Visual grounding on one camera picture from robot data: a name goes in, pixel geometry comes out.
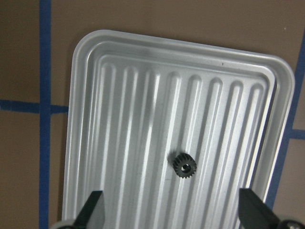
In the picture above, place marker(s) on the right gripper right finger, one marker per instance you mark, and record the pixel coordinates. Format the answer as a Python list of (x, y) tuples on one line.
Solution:
[(254, 213)]

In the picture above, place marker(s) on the ribbed metal tray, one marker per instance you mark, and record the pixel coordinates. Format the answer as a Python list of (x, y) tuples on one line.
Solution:
[(136, 102)]

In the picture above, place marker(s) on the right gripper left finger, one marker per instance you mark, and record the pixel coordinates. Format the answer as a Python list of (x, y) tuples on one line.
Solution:
[(92, 214)]

